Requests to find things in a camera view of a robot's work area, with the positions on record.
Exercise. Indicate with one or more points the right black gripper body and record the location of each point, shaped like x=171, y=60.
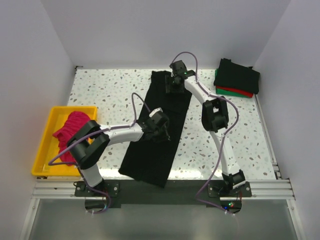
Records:
x=174, y=80

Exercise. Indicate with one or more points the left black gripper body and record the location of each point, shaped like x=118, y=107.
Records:
x=160, y=134

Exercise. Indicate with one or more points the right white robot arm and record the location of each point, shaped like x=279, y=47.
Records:
x=214, y=119

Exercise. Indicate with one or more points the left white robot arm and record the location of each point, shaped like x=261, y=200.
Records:
x=88, y=144

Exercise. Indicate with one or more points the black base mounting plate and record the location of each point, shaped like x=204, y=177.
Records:
x=176, y=192

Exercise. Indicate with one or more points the red pink t shirt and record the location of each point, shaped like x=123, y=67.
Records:
x=75, y=121

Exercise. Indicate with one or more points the yellow plastic bin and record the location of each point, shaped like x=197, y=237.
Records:
x=49, y=145

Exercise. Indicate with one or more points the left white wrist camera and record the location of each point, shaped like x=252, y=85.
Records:
x=156, y=110

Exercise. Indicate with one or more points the aluminium frame rail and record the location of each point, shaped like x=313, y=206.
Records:
x=279, y=189

